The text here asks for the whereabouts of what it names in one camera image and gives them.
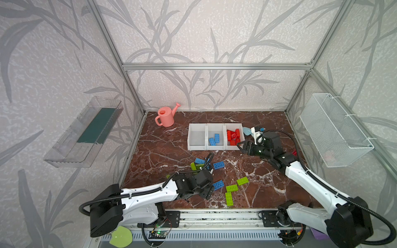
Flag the green lego right tilted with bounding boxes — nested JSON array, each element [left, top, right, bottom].
[[237, 177, 249, 186]]

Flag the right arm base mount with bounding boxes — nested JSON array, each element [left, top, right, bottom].
[[258, 210, 280, 227]]

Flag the circuit board with led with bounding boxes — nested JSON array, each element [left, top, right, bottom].
[[148, 230, 170, 240]]

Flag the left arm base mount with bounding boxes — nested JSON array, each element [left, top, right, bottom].
[[155, 210, 181, 228]]

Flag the clear plastic wall shelf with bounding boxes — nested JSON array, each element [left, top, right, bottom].
[[43, 97, 124, 168]]

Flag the white three-compartment bin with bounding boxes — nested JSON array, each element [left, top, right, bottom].
[[187, 123, 245, 151]]

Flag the green spatula wooden handle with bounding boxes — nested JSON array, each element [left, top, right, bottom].
[[109, 226, 133, 248]]

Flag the green lego bottom upright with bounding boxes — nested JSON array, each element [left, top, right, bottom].
[[225, 192, 234, 207]]

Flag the red lego pair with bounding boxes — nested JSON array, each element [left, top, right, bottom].
[[235, 129, 240, 139]]

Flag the light blue toy shovel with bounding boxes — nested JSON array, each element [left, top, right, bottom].
[[243, 127, 252, 136]]

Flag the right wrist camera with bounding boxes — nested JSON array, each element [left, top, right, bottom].
[[251, 127, 264, 145]]

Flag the blue lego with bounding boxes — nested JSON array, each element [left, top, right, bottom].
[[194, 158, 205, 164], [213, 180, 224, 191], [208, 137, 217, 146], [214, 133, 220, 144], [213, 161, 225, 170]]

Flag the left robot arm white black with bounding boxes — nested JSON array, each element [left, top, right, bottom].
[[79, 166, 215, 238]]

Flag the green lego upright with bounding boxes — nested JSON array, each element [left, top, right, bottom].
[[225, 192, 234, 207], [190, 162, 197, 171]]

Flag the purple scoop pink handle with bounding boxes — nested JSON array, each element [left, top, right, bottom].
[[310, 227, 329, 240]]

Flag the green lego lower middle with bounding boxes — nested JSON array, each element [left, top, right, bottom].
[[226, 185, 238, 193]]

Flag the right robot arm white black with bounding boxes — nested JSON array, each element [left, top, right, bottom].
[[237, 127, 397, 248]]

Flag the white wire mesh basket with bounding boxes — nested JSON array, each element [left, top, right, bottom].
[[300, 93, 374, 168]]

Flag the green lego flat centre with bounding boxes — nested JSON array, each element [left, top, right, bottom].
[[195, 164, 205, 169]]

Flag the pink watering can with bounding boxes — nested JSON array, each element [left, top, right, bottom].
[[155, 103, 181, 127]]

